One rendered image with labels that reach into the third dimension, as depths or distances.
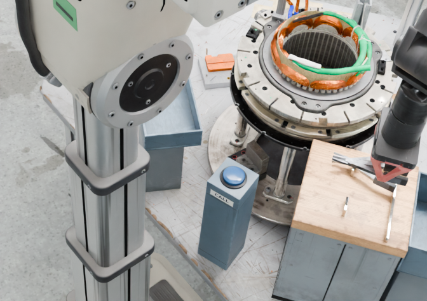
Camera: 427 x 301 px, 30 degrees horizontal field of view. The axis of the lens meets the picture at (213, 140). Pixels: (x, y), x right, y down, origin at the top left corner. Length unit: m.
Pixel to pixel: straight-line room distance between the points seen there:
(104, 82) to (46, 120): 1.90
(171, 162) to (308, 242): 0.38
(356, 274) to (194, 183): 0.45
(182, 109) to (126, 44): 0.63
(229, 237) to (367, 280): 0.27
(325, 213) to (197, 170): 0.46
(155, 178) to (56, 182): 1.06
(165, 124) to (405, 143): 0.51
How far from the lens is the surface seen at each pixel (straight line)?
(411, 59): 1.13
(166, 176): 1.69
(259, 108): 1.53
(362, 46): 1.56
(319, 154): 1.47
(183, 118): 1.54
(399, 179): 1.31
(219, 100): 1.91
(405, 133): 1.21
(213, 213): 1.51
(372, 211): 1.42
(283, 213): 1.71
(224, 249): 1.58
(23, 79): 3.03
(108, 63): 0.97
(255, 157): 1.71
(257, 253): 1.67
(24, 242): 2.60
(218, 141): 1.80
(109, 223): 1.35
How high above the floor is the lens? 2.20
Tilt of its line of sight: 51 degrees down
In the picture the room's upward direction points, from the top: 8 degrees clockwise
